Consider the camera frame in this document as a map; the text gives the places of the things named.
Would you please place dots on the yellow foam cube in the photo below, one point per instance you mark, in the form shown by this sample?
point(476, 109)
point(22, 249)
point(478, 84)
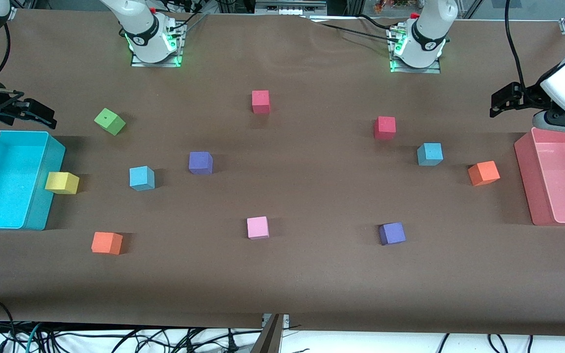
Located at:
point(61, 182)

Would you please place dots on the dark metal post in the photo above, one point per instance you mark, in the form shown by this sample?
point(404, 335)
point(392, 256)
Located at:
point(268, 343)

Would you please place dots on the silver metal bracket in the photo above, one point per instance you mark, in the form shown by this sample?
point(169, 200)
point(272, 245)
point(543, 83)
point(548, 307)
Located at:
point(286, 321)

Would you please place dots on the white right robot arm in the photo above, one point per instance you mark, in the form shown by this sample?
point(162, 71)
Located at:
point(140, 29)

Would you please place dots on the orange foam cube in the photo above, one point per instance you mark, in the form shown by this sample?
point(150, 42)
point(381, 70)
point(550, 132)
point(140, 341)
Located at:
point(483, 172)
point(106, 242)

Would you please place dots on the pink plastic bin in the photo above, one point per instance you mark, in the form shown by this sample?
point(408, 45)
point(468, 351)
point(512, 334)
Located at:
point(562, 176)

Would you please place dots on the light blue foam cube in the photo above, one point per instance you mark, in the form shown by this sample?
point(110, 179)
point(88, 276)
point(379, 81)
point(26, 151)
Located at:
point(141, 177)
point(429, 153)

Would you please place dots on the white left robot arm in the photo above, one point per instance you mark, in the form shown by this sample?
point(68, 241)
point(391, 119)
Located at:
point(427, 34)

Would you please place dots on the green foam cube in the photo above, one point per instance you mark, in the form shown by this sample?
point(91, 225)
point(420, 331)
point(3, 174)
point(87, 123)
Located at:
point(110, 120)

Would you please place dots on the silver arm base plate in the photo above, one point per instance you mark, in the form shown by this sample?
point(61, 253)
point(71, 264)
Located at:
point(157, 64)
point(417, 70)

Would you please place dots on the purple foam cube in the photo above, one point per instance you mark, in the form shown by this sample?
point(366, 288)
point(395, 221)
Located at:
point(200, 162)
point(392, 233)

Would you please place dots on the pink foam cube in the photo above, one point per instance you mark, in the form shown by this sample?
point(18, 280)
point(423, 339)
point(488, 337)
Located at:
point(258, 227)

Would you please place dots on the red foam cube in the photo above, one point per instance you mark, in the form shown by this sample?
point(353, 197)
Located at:
point(384, 126)
point(260, 100)

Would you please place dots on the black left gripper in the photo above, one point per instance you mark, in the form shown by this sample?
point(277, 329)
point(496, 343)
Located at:
point(529, 95)

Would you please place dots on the brown table cover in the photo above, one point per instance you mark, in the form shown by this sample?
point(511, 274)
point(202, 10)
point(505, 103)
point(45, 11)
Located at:
point(312, 284)

